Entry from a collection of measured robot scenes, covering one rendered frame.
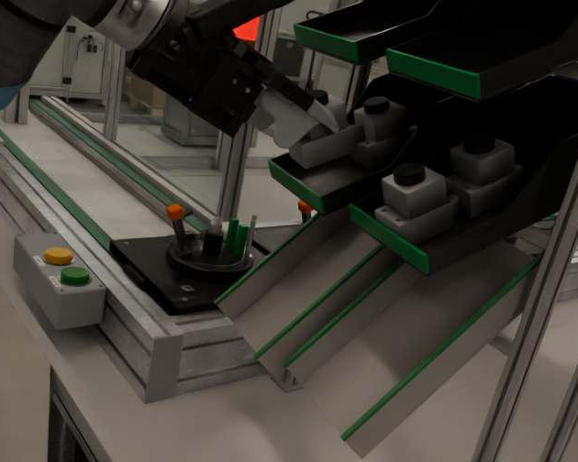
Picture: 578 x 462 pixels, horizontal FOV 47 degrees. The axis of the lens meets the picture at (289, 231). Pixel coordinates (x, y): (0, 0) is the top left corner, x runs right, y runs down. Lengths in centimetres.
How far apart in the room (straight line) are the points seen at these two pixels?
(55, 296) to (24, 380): 12
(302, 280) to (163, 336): 19
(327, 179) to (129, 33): 29
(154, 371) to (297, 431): 21
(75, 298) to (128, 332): 9
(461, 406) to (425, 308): 35
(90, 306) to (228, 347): 21
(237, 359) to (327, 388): 25
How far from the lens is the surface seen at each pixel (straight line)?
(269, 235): 124
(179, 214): 99
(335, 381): 75
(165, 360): 89
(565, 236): 67
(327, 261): 85
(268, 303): 85
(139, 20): 60
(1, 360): 100
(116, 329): 97
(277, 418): 93
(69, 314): 98
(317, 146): 70
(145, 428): 88
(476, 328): 68
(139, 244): 111
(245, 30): 118
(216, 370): 97
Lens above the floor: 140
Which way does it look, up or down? 20 degrees down
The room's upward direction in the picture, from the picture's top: 12 degrees clockwise
